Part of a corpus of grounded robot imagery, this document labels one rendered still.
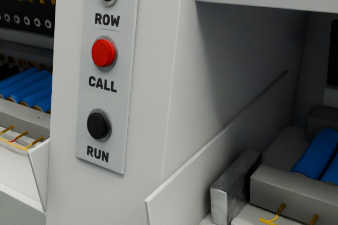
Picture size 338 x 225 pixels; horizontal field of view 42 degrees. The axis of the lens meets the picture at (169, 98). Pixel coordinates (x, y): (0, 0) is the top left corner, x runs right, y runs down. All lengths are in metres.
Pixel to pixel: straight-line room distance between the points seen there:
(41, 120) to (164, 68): 0.18
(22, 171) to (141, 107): 0.16
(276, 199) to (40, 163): 0.16
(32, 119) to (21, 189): 0.07
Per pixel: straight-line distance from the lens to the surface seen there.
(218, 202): 0.28
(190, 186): 0.27
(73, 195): 0.30
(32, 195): 0.35
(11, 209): 0.37
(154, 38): 0.24
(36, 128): 0.39
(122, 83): 0.25
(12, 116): 0.42
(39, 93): 0.46
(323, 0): 0.21
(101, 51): 0.25
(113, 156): 0.26
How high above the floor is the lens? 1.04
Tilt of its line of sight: 12 degrees down
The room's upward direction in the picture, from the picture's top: 6 degrees clockwise
